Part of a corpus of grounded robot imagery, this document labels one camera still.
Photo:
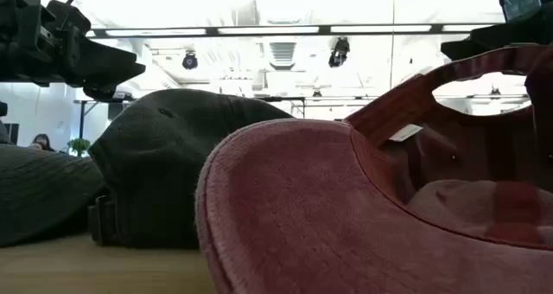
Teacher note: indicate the dark grey cap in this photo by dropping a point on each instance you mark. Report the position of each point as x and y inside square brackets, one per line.
[164, 168]
[39, 194]

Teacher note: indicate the black ceiling light rail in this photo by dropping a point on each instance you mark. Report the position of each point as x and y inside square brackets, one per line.
[324, 29]

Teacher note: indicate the black monitor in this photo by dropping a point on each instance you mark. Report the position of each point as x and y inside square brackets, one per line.
[12, 133]

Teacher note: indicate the ceiling air vent grille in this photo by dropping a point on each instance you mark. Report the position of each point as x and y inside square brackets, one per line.
[283, 54]

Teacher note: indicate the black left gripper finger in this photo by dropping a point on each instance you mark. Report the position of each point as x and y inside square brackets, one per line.
[106, 94]
[108, 67]

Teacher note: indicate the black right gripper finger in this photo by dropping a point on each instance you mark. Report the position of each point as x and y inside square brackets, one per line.
[510, 36]

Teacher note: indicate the green background plant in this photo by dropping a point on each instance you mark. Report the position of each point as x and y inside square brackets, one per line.
[79, 146]

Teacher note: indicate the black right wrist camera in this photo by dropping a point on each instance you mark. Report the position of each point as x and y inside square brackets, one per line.
[520, 2]

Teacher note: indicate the black ceiling spotlight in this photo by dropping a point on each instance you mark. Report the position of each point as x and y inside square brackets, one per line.
[339, 53]
[190, 61]

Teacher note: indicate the person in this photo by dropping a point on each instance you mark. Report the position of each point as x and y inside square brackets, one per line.
[42, 142]

